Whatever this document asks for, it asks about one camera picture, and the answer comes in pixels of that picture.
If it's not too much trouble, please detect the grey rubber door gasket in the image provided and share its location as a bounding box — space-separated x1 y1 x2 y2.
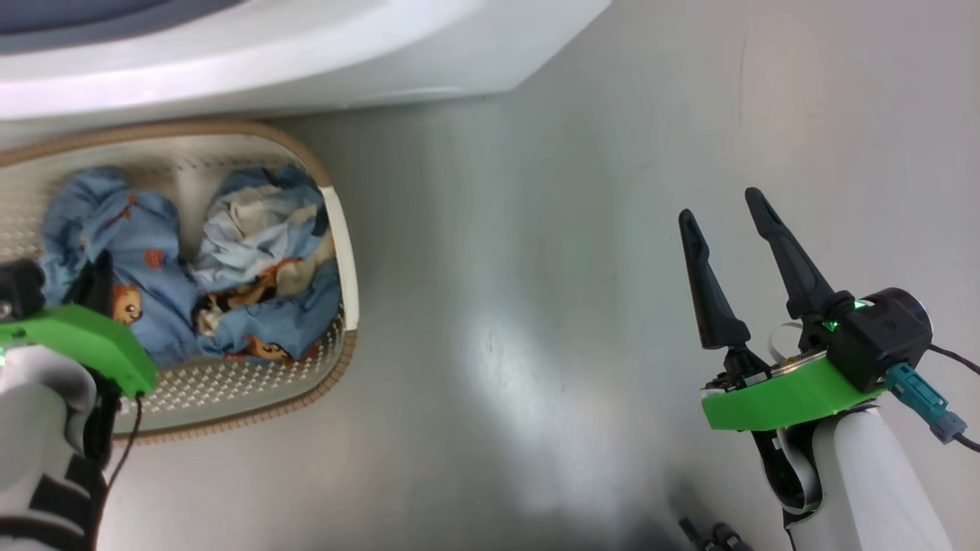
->
0 0 246 56

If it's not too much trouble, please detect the thin black left gripper cable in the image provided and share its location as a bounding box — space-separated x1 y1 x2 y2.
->
106 394 143 491

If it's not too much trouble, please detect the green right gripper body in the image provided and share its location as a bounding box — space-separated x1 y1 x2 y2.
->
701 347 889 432

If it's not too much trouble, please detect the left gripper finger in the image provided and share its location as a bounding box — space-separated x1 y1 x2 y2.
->
65 251 114 315

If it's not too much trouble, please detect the cream perforated laundry basket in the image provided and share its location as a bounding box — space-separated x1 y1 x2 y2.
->
0 119 359 446

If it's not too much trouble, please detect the pale blue white garment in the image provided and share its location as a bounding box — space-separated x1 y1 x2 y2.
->
191 182 326 292

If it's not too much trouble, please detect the blue bear print garment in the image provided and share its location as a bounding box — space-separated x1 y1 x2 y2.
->
195 260 343 362
40 167 201 370

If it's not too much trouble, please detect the teal right camera connector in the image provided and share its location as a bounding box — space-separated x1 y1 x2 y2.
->
887 364 967 443

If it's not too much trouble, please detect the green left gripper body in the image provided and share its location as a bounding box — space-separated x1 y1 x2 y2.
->
0 305 159 397

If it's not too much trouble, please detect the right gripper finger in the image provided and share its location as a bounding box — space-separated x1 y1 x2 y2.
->
745 187 854 321
678 209 751 350

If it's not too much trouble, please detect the black right camera cable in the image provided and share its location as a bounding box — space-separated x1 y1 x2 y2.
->
928 344 980 452

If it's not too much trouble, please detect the cream garment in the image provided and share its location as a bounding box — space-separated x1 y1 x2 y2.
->
195 237 338 334

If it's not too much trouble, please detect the white washing machine body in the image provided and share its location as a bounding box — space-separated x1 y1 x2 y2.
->
0 0 612 125

